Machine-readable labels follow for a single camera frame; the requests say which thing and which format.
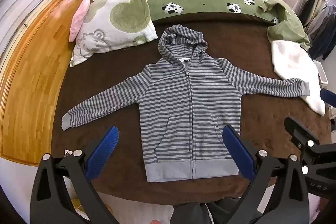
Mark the white fluffy blanket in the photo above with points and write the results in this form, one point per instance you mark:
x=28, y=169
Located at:
x=291, y=61

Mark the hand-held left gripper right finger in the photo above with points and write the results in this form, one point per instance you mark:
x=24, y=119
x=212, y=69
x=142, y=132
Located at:
x=237, y=150

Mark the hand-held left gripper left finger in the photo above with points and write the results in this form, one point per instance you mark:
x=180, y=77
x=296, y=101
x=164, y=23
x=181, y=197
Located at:
x=105, y=150

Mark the green panda print blanket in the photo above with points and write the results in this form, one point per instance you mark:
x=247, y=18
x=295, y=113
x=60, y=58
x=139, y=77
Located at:
x=210, y=6

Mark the wooden headboard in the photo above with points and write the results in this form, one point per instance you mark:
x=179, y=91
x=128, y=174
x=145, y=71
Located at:
x=31, y=82

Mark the white green fleece pillow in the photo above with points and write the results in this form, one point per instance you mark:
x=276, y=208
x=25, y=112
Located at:
x=118, y=22

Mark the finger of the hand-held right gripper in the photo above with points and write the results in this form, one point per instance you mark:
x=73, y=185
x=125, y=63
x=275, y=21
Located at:
x=302, y=132
x=329, y=98

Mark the person's grey pants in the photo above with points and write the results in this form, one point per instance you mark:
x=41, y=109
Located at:
x=189, y=213

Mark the row of hanging clothes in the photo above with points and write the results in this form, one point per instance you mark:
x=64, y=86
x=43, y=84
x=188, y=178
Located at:
x=320, y=24

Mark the pink fleece pillow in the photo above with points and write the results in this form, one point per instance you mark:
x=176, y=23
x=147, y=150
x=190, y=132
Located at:
x=78, y=19

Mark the grey striped zip hoodie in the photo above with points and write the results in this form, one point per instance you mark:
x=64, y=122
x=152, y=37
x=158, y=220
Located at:
x=170, y=108

